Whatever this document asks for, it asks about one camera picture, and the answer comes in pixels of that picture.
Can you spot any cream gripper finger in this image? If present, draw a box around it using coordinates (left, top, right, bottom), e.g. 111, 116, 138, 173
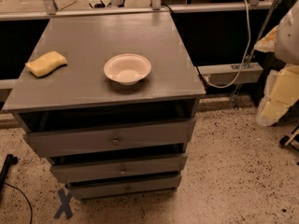
256, 63, 299, 126
254, 26, 278, 52

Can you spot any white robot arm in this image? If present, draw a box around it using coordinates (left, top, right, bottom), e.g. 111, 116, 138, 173
254, 0, 299, 126

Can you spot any grey top drawer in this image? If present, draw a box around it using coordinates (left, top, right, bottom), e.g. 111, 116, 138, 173
24, 119, 195, 158

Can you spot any grey wooden drawer cabinet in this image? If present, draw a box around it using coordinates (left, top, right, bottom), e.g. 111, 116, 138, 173
4, 13, 205, 187

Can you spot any slanted metal pole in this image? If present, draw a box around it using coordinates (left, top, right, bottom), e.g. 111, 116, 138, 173
230, 0, 280, 110

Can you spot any white paper bowl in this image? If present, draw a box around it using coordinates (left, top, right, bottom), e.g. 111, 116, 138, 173
104, 54, 151, 85

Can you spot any yellow sponge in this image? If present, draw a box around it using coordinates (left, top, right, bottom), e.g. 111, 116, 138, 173
25, 51, 67, 77

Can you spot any blue tape cross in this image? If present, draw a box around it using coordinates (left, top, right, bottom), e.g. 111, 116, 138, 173
54, 189, 73, 220

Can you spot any black stand foot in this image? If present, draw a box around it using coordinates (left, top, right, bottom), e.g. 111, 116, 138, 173
0, 154, 19, 192

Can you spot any white cable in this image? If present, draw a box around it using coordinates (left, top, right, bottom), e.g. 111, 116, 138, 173
202, 0, 252, 90

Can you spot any black caster wheel frame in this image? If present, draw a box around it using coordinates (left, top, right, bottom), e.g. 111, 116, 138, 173
279, 125, 299, 152

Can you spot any black floor cable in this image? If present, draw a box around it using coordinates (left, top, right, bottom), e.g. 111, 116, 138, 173
3, 181, 34, 224

